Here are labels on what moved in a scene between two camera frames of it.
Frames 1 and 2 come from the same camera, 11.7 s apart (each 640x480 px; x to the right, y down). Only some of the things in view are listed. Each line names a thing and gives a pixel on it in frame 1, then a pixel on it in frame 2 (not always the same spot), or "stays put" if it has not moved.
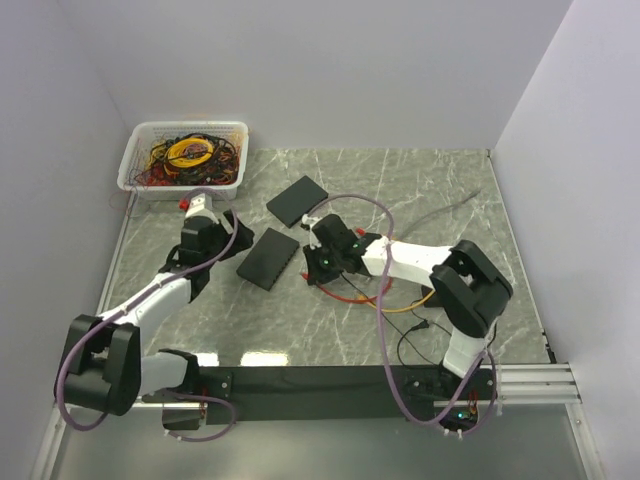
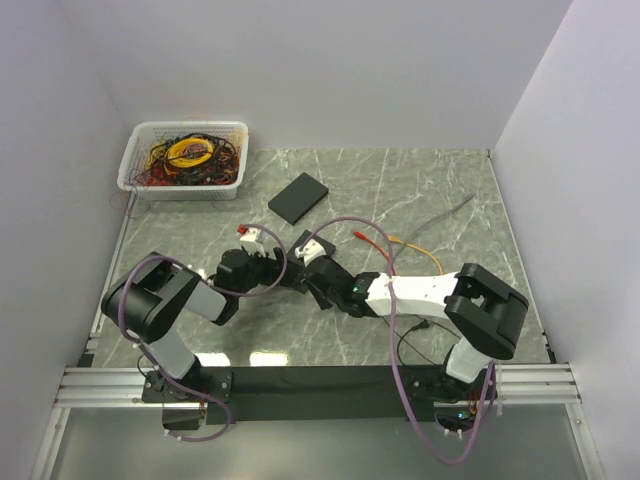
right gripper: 314,272 -> 322,303
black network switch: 297,201 stays put
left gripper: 244,239 -> 272,266
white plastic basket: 169,160 stays put
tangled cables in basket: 191,159 stays put
